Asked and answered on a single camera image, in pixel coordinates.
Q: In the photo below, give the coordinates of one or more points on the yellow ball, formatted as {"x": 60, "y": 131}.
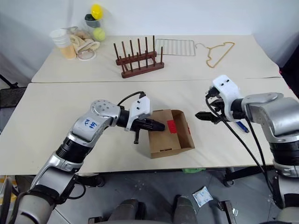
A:
{"x": 97, "y": 11}

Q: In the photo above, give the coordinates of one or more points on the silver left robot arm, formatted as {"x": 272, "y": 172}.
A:
{"x": 81, "y": 130}

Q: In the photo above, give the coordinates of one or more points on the blue pen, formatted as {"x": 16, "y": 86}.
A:
{"x": 243, "y": 128}

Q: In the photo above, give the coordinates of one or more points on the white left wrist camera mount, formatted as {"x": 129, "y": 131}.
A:
{"x": 140, "y": 108}

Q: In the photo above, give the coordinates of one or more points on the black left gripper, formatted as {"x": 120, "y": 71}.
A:
{"x": 142, "y": 124}

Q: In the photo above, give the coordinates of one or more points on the green object under table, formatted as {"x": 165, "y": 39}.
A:
{"x": 192, "y": 170}

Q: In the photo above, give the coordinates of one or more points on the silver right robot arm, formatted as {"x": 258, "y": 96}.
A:
{"x": 275, "y": 109}

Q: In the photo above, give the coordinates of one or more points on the white paper cup stack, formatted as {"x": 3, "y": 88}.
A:
{"x": 59, "y": 38}

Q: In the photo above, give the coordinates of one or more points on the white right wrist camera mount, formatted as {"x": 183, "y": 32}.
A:
{"x": 227, "y": 92}

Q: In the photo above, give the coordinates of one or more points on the red tape strip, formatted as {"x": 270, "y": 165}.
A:
{"x": 172, "y": 126}

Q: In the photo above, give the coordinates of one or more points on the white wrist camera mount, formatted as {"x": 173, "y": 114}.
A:
{"x": 140, "y": 108}
{"x": 227, "y": 92}

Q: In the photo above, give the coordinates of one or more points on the white paper packet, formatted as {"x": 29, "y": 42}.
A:
{"x": 202, "y": 196}

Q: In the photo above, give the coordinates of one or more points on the yellow-green tennis ball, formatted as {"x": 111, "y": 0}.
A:
{"x": 99, "y": 34}

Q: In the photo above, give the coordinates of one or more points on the dark wooden peg rack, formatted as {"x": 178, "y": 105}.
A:
{"x": 140, "y": 63}

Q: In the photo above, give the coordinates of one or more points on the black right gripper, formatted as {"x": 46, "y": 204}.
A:
{"x": 218, "y": 109}

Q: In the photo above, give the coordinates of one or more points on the beige cloth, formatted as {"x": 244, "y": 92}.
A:
{"x": 81, "y": 40}

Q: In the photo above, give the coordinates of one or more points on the clear glass container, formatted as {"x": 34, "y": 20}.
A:
{"x": 93, "y": 23}

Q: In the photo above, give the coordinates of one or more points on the dark rounded shape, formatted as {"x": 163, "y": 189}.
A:
{"x": 184, "y": 210}
{"x": 130, "y": 211}

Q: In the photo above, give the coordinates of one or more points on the yellow clothes hanger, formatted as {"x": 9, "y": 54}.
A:
{"x": 211, "y": 65}

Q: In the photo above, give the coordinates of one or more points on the black stand frame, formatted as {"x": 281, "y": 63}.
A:
{"x": 10, "y": 98}

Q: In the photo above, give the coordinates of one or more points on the brown cardboard box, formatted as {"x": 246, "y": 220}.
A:
{"x": 163, "y": 142}

